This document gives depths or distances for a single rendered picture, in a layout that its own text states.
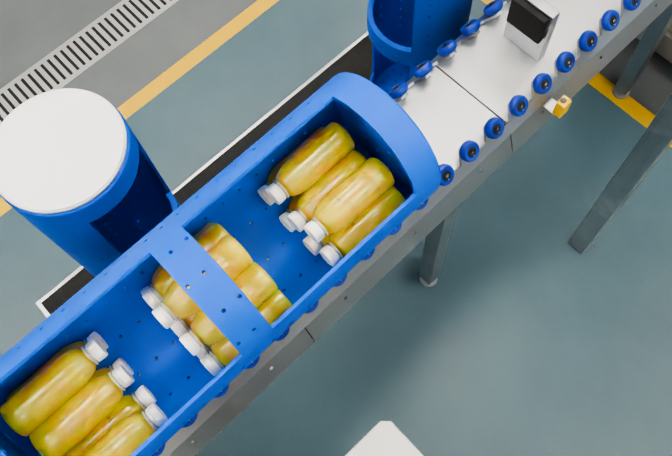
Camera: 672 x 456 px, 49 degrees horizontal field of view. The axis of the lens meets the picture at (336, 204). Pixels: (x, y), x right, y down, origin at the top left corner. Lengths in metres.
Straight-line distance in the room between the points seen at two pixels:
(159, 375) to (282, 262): 0.31
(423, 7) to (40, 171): 0.97
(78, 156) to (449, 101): 0.77
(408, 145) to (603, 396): 1.38
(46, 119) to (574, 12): 1.16
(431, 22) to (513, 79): 0.37
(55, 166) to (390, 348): 1.24
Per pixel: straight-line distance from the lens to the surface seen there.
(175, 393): 1.41
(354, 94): 1.28
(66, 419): 1.34
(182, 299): 1.24
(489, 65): 1.68
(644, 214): 2.65
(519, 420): 2.37
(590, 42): 1.71
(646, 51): 2.60
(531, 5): 1.60
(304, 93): 2.55
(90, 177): 1.52
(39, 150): 1.59
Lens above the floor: 2.32
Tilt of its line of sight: 67 degrees down
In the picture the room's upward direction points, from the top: 8 degrees counter-clockwise
